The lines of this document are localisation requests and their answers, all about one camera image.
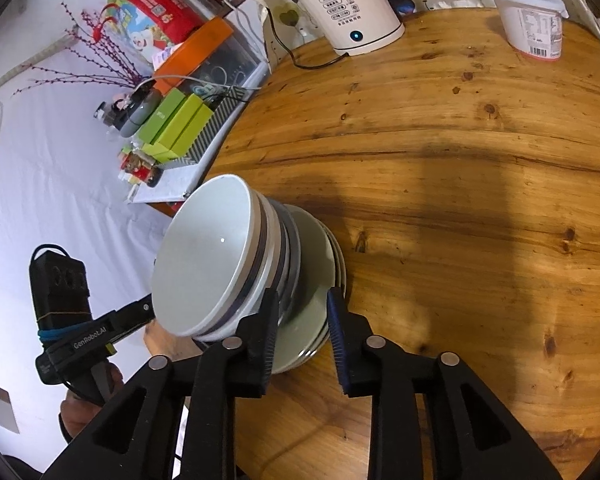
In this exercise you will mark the red cartoon gift bag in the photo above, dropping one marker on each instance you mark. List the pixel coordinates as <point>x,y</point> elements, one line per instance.
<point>155,5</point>

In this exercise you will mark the small white blue-banded bowl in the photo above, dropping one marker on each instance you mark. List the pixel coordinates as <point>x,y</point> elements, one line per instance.
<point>205,255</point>

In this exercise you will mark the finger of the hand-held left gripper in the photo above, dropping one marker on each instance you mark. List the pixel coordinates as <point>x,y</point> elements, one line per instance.
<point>132,317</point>

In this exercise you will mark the person's left hand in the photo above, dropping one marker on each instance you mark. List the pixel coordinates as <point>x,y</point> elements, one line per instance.
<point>80,417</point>

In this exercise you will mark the dark green box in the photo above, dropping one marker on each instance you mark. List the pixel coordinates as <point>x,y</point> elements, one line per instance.
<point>167,112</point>

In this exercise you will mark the black white chevron box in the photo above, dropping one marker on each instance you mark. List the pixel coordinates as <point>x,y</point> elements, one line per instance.
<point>217,120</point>

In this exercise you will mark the purple dried branches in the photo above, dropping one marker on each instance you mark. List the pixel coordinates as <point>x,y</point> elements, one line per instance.
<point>90,50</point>

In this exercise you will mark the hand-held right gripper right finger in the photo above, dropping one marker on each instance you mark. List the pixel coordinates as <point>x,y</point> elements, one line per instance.
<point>336,342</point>

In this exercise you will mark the grey oval device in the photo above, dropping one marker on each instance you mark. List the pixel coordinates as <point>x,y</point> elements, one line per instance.
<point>140,112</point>

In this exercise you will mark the white shelf board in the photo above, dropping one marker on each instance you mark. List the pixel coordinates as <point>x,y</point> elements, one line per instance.
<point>172,182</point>

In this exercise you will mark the white plastic tub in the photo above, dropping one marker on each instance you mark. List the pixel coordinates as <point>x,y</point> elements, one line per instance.
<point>530,20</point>

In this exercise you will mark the red labelled jar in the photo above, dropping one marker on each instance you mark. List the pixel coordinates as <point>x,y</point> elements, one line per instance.
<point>140,167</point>

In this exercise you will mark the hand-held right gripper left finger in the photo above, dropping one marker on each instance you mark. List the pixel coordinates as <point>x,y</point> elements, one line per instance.
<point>267,340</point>

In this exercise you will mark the lime green box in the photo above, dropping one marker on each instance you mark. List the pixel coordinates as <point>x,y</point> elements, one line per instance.
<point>187,125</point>
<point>200,132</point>

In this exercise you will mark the large white blue-banded bowl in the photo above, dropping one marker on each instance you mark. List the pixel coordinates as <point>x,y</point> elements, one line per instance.
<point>275,240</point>

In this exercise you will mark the grey-green fish print plate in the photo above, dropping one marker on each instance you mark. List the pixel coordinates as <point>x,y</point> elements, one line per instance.
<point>345,280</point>
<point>315,270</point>
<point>341,270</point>

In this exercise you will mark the white electric kettle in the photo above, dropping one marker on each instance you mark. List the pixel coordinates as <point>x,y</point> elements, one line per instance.
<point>350,10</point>

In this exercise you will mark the orange-lidded clear storage box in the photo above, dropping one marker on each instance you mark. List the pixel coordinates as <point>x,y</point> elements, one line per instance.
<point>200,42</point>

